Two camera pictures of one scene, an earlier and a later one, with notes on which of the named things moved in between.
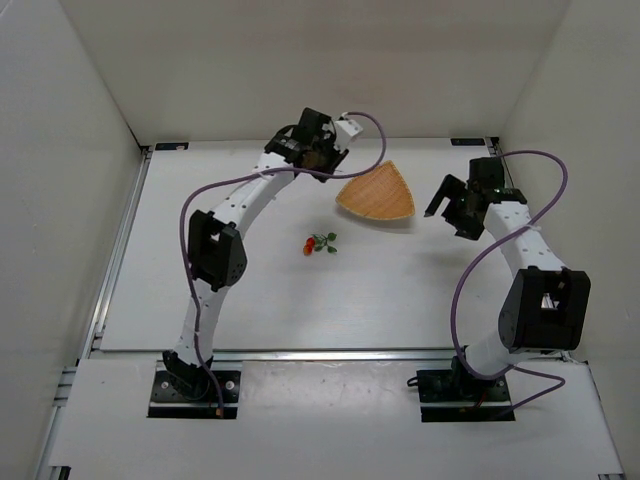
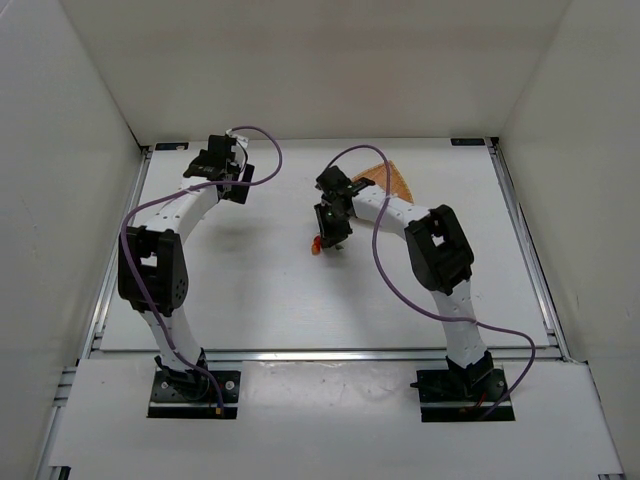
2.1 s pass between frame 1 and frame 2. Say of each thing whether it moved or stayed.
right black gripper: moved
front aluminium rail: stayed
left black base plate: stayed
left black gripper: moved
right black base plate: stayed
